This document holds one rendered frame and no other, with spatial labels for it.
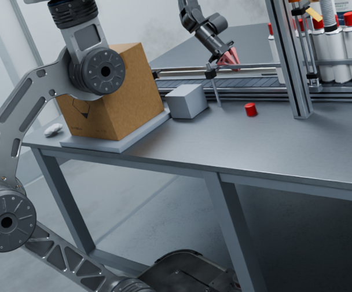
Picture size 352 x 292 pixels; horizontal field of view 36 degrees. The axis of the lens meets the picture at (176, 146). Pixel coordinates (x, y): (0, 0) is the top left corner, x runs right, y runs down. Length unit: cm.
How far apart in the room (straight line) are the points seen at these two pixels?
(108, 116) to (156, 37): 285
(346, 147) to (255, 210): 104
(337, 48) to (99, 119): 83
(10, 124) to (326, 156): 91
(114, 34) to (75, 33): 281
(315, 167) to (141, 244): 126
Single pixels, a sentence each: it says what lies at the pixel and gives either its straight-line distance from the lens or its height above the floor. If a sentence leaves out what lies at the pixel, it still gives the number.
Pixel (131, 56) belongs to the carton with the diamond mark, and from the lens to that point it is 193.
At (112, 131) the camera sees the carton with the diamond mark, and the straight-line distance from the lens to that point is 190.
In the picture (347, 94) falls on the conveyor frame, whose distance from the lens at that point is 171.
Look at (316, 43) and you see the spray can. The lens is 173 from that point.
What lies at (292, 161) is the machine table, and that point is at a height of 83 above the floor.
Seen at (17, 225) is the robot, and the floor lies 86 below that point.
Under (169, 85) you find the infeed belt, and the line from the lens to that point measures 220.
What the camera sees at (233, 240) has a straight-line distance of 175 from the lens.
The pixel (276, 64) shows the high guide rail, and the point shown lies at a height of 96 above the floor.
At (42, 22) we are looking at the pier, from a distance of 408.
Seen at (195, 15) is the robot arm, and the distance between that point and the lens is 197.
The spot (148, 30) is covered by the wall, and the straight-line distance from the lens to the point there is 464.
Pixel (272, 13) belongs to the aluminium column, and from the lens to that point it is 159.
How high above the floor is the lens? 151
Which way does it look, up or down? 23 degrees down
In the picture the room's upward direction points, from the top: 19 degrees counter-clockwise
